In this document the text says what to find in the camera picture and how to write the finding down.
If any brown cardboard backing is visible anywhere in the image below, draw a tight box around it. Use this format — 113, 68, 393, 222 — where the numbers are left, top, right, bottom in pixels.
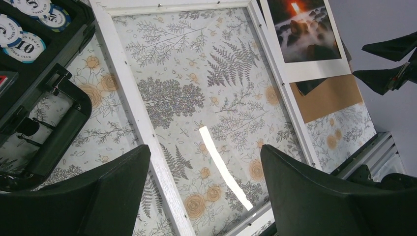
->
290, 74, 362, 123

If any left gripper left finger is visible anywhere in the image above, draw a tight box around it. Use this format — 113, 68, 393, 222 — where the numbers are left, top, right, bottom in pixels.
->
0, 145, 150, 236

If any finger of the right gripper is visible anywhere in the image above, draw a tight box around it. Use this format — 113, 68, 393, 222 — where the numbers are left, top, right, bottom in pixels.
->
362, 32, 417, 61
353, 63, 417, 95

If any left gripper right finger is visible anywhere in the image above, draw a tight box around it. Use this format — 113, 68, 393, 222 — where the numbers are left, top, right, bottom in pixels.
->
261, 145, 417, 236

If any floral tablecloth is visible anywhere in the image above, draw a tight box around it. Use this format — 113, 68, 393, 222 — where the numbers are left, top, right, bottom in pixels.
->
33, 8, 376, 236

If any blue fifty poker chip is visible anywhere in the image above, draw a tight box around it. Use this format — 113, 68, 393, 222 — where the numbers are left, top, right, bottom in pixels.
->
38, 4, 71, 32

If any white blue poker chip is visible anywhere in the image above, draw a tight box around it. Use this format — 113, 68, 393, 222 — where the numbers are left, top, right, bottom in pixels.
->
11, 0, 53, 20

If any white-bordered sunset photo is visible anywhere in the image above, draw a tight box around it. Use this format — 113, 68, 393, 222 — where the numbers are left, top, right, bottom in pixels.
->
259, 0, 351, 83

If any borderless landscape photo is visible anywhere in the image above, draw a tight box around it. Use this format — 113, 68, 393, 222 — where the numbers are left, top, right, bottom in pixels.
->
295, 78, 327, 96

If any white picture frame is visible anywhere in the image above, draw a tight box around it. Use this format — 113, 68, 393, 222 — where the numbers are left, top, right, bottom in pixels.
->
90, 0, 320, 236

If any white ten poker chip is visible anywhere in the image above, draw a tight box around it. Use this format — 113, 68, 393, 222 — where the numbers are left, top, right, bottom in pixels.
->
2, 31, 46, 63

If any black poker chip case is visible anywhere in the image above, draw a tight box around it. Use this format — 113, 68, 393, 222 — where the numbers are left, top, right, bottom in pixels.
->
0, 0, 95, 192

